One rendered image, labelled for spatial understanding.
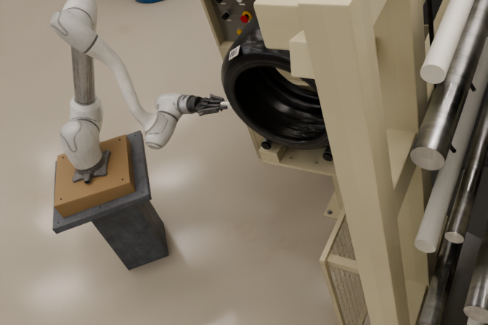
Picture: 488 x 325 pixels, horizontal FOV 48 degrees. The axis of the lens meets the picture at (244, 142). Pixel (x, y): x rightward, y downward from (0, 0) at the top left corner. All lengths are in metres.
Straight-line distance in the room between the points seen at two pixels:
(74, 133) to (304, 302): 1.40
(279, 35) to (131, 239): 1.91
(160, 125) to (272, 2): 1.19
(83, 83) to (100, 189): 0.52
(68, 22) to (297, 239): 1.65
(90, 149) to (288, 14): 1.56
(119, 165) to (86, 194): 0.22
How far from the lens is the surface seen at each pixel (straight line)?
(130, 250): 3.23
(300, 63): 1.39
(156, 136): 2.51
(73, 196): 2.81
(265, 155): 2.38
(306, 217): 3.19
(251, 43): 1.98
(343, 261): 1.82
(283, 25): 1.48
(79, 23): 2.44
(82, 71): 2.73
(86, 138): 2.74
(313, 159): 2.36
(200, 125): 3.96
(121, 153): 2.90
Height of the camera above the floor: 2.52
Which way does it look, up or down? 43 degrees down
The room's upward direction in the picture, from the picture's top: 21 degrees counter-clockwise
